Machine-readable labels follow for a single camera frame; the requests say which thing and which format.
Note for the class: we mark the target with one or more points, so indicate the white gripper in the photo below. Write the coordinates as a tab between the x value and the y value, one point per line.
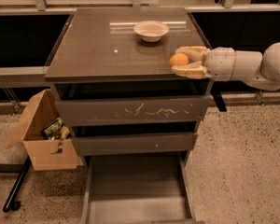
220	63

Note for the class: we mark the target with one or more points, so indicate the orange fruit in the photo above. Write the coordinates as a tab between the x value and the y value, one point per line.
179	59

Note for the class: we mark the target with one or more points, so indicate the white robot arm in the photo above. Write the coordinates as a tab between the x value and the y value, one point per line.
255	69

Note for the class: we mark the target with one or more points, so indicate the grey top drawer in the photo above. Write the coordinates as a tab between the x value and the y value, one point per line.
132	110

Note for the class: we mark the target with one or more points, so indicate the grey middle drawer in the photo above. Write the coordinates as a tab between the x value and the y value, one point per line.
131	144

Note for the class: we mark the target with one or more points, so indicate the grey drawer cabinet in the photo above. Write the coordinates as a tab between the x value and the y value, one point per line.
106	35

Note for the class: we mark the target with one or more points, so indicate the grey open bottom drawer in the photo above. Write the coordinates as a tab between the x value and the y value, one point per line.
137	189

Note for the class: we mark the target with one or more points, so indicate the white bowl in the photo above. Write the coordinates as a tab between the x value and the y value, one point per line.
151	31

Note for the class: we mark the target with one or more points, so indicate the yellow item in box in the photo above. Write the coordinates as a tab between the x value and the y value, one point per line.
64	132

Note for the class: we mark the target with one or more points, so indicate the metal railing beam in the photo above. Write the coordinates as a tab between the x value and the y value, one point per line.
83	72

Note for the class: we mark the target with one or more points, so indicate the green snack bag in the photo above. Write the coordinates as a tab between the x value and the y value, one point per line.
53	130

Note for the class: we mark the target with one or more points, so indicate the cardboard box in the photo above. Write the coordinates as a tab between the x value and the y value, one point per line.
45	153

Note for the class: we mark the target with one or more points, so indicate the black table leg with caster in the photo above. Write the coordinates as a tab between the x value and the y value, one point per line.
11	203

